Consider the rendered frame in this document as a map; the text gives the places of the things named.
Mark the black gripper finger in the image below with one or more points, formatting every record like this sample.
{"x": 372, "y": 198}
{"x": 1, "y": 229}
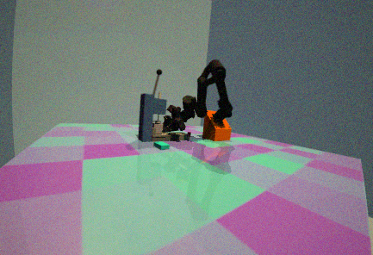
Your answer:
{"x": 171, "y": 127}
{"x": 165, "y": 123}

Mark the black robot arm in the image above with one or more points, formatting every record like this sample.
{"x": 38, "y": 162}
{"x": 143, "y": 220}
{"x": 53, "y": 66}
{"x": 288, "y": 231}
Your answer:
{"x": 190, "y": 105}

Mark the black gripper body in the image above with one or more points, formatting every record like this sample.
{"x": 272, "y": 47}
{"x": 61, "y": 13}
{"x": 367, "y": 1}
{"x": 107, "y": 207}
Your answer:
{"x": 179, "y": 121}

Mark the green rectangular block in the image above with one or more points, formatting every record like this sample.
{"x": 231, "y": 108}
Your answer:
{"x": 161, "y": 145}

